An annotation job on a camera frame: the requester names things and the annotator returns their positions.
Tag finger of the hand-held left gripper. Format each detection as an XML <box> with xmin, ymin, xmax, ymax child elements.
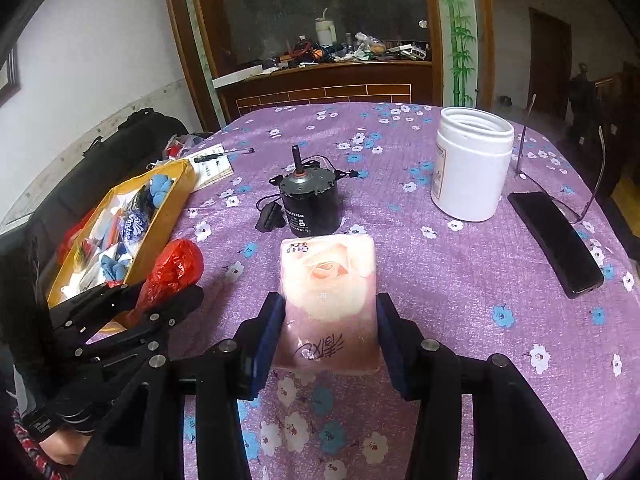
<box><xmin>87</xmin><ymin>284</ymin><xmax>206</xmax><ymax>362</ymax></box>
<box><xmin>47</xmin><ymin>281</ymin><xmax>147</xmax><ymax>332</ymax></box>

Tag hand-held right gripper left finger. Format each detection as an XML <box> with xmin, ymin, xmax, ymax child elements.
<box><xmin>95</xmin><ymin>291</ymin><xmax>287</xmax><ymax>480</ymax></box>

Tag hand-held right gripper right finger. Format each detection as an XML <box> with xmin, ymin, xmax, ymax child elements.
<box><xmin>375</xmin><ymin>291</ymin><xmax>588</xmax><ymax>480</ymax></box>

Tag white plastic bag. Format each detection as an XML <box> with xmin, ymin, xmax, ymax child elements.
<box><xmin>59</xmin><ymin>259</ymin><xmax>102</xmax><ymax>297</ymax></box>

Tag red plastic bag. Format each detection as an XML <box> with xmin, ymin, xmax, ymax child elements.
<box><xmin>57</xmin><ymin>207</ymin><xmax>99</xmax><ymax>264</ymax></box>
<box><xmin>131</xmin><ymin>238</ymin><xmax>206</xmax><ymax>324</ymax></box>

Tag pink rose tissue pack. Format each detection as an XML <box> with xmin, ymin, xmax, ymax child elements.
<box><xmin>271</xmin><ymin>234</ymin><xmax>386</xmax><ymax>375</ymax></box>

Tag yellow cardboard box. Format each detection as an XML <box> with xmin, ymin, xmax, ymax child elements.
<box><xmin>46</xmin><ymin>159</ymin><xmax>197</xmax><ymax>333</ymax></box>

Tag person's left forearm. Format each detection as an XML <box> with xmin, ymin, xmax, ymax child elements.
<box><xmin>9</xmin><ymin>405</ymin><xmax>76</xmax><ymax>480</ymax></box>

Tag person's left hand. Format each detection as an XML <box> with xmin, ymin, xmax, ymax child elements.
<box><xmin>42</xmin><ymin>430</ymin><xmax>94</xmax><ymax>467</ymax></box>

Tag red and blue packet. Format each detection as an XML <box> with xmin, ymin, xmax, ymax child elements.
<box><xmin>89</xmin><ymin>209</ymin><xmax>124</xmax><ymax>256</ymax></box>

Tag purple floral tablecloth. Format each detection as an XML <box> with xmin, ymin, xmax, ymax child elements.
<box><xmin>47</xmin><ymin>101</ymin><xmax>640</xmax><ymax>480</ymax></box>

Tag black suitcase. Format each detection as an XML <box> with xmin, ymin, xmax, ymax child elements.
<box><xmin>0</xmin><ymin>107</ymin><xmax>194</xmax><ymax>286</ymax></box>

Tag black electric motor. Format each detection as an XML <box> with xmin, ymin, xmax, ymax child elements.
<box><xmin>269</xmin><ymin>145</ymin><xmax>345</xmax><ymax>237</ymax></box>

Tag white notebook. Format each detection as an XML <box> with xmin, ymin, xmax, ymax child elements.
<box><xmin>191</xmin><ymin>143</ymin><xmax>235</xmax><ymax>192</ymax></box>

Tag crumpled plastic wrappers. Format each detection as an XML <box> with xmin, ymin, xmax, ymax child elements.
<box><xmin>147</xmin><ymin>132</ymin><xmax>202</xmax><ymax>171</ymax></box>

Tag black pen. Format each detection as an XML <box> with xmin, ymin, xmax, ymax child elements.
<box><xmin>194</xmin><ymin>147</ymin><xmax>256</xmax><ymax>164</ymax></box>

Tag white plastic jar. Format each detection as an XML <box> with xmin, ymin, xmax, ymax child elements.
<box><xmin>431</xmin><ymin>107</ymin><xmax>516</xmax><ymax>222</ymax></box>

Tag black smartphone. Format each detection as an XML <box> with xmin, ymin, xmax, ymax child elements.
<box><xmin>507</xmin><ymin>191</ymin><xmax>606</xmax><ymax>300</ymax></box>

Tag thin-framed eyeglasses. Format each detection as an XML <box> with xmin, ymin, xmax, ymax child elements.
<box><xmin>514</xmin><ymin>94</ymin><xmax>609</xmax><ymax>225</ymax></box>

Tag flat white box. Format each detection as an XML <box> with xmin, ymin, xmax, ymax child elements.
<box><xmin>212</xmin><ymin>64</ymin><xmax>265</xmax><ymax>92</ymax></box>

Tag wooden cabinet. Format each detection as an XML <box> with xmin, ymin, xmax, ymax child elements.
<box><xmin>161</xmin><ymin>0</ymin><xmax>495</xmax><ymax>132</ymax></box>

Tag clutter pile on cabinet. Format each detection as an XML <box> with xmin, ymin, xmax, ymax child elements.
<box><xmin>272</xmin><ymin>30</ymin><xmax>432</xmax><ymax>69</ymax></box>

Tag wooden chair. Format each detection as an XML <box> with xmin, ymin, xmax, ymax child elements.
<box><xmin>570</xmin><ymin>62</ymin><xmax>640</xmax><ymax>202</ymax></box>

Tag white cup with straw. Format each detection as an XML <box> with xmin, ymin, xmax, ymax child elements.
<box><xmin>314</xmin><ymin>7</ymin><xmax>337</xmax><ymax>47</ymax></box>

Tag brown wooden door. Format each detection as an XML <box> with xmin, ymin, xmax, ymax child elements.
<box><xmin>528</xmin><ymin>7</ymin><xmax>572</xmax><ymax>122</ymax></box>

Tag black motor cable plug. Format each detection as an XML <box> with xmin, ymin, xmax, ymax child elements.
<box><xmin>255</xmin><ymin>191</ymin><xmax>288</xmax><ymax>234</ymax></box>

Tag dark picture frame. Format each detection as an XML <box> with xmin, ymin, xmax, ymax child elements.
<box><xmin>0</xmin><ymin>42</ymin><xmax>22</xmax><ymax>109</ymax></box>

